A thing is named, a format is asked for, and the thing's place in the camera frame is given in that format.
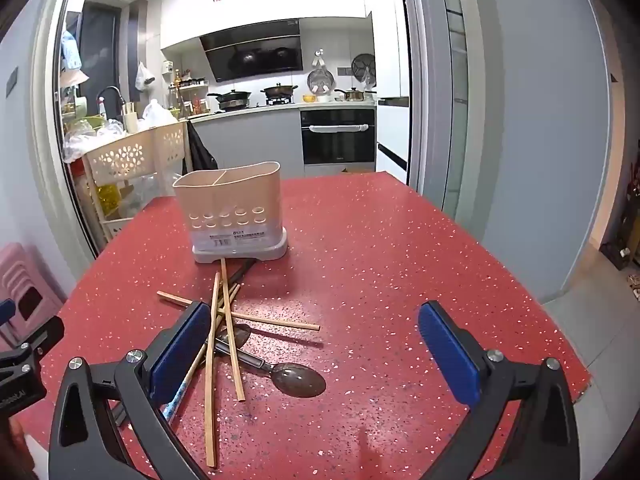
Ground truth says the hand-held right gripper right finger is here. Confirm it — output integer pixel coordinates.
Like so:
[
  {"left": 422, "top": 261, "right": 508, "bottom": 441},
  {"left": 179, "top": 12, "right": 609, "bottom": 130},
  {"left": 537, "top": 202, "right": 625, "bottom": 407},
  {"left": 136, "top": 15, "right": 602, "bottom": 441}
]
[{"left": 417, "top": 300, "right": 594, "bottom": 480}]

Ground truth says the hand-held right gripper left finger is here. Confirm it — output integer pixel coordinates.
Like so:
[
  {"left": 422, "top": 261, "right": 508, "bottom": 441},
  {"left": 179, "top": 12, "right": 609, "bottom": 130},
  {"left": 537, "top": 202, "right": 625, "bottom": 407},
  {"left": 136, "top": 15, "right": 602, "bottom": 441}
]
[{"left": 48, "top": 301, "right": 213, "bottom": 480}]

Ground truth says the beige plastic utensil holder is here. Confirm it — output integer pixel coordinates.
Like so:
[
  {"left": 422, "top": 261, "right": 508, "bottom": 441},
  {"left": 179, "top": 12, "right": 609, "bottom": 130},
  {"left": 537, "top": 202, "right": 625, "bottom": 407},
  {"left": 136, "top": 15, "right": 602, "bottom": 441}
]
[{"left": 172, "top": 161, "right": 290, "bottom": 265}]

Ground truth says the pink plastic stool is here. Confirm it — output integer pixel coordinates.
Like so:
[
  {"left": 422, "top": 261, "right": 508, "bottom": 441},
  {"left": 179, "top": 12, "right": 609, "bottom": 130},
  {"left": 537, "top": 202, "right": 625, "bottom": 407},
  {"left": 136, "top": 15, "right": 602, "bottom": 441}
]
[{"left": 0, "top": 242, "right": 67, "bottom": 347}]

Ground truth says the yellow oil bottle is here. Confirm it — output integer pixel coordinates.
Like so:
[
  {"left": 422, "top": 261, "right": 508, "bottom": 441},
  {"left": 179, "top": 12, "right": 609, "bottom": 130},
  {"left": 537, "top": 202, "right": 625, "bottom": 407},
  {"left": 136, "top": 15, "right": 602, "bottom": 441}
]
[{"left": 94, "top": 183, "right": 124, "bottom": 222}]

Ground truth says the black cloth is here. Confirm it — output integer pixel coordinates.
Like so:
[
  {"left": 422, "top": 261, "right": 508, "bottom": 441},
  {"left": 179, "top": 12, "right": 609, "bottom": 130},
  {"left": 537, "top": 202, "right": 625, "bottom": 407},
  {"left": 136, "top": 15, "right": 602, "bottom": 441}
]
[{"left": 182, "top": 119, "right": 219, "bottom": 176}]

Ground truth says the white perforated basket cart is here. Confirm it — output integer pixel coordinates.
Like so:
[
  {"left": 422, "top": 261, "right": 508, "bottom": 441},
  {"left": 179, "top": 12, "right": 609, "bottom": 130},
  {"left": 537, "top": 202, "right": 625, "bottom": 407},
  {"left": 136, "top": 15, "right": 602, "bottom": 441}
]
[{"left": 81, "top": 121, "right": 189, "bottom": 257}]

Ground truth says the black built-in oven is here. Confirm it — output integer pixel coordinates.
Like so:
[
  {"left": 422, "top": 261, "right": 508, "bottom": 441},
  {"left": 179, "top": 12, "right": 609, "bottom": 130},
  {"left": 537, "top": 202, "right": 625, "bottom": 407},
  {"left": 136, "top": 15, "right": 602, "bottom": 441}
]
[{"left": 300, "top": 108, "right": 377, "bottom": 166}]

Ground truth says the black kitchen faucet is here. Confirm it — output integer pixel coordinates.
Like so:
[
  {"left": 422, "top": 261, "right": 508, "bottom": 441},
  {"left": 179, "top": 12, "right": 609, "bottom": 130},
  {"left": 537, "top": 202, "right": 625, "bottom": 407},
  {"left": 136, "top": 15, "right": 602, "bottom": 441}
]
[{"left": 95, "top": 85, "right": 126, "bottom": 112}]

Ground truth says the black wok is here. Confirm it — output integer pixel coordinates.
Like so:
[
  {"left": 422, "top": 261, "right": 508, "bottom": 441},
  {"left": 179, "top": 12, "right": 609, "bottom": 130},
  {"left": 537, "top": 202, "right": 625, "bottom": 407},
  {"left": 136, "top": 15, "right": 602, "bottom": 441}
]
[
  {"left": 206, "top": 89, "right": 253, "bottom": 111},
  {"left": 260, "top": 83, "right": 300, "bottom": 106}
]

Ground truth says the spice rack with bottles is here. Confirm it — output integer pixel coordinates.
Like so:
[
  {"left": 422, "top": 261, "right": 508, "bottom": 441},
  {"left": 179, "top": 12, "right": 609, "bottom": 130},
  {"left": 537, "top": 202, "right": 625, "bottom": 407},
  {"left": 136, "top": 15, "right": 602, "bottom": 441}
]
[{"left": 167, "top": 67, "right": 211, "bottom": 117}]

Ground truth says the white hanging plastic bag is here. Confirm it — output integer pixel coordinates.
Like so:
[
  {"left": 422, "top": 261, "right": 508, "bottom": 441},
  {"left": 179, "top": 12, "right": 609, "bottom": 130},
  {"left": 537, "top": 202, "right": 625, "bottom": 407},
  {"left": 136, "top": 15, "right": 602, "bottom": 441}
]
[{"left": 134, "top": 61, "right": 156, "bottom": 92}]

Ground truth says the steel cooking pot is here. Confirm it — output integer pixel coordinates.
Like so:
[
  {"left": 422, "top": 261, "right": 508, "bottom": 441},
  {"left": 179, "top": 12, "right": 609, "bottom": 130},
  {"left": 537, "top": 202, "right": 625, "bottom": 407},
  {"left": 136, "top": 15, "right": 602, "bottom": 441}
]
[{"left": 334, "top": 87, "right": 377, "bottom": 103}]

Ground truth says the hanging round strainer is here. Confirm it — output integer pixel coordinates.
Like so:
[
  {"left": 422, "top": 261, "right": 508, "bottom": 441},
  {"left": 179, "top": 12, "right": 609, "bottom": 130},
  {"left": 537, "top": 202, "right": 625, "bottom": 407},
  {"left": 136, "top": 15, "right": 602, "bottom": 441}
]
[{"left": 350, "top": 53, "right": 377, "bottom": 82}]

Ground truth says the hanging glass pot lid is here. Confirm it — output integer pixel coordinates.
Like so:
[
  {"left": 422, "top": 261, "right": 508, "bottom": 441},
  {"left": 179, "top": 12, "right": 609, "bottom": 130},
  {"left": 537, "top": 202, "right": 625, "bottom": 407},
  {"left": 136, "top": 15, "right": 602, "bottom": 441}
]
[{"left": 306, "top": 67, "right": 336, "bottom": 97}]

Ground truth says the black range hood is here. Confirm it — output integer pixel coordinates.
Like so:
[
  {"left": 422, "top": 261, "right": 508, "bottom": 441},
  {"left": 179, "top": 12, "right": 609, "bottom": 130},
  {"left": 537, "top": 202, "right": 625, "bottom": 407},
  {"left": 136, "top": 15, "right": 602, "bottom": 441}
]
[{"left": 199, "top": 19, "right": 305, "bottom": 84}]

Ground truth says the blue handled utensil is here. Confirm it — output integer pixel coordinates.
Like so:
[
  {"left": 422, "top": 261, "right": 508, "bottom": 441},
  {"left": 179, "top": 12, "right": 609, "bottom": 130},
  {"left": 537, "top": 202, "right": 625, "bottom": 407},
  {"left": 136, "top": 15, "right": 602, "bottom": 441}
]
[{"left": 161, "top": 355, "right": 208, "bottom": 421}]

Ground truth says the grey sliding door frame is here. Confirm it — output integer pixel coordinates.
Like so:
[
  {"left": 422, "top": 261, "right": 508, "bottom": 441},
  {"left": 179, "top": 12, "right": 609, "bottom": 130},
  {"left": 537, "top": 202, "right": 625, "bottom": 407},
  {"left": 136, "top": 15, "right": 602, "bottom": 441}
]
[{"left": 397, "top": 0, "right": 487, "bottom": 222}]

